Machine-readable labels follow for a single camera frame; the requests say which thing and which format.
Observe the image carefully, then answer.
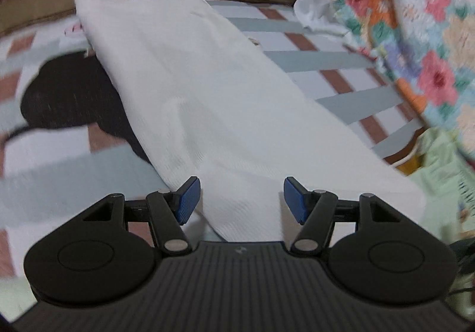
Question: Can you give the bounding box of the cream zip-up hoodie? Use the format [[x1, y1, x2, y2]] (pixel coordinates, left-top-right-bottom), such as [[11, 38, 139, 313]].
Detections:
[[74, 0, 426, 242]]

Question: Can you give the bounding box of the checkered play mat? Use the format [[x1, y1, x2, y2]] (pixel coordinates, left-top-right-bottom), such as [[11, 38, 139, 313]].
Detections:
[[0, 0, 428, 281]]

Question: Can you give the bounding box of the light green blanket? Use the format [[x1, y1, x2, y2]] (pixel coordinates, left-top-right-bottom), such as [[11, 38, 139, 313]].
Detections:
[[410, 128, 474, 244]]

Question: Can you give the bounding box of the floral quilted blanket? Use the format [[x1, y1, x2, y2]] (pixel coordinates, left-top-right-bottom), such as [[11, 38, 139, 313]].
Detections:
[[330, 0, 474, 158]]

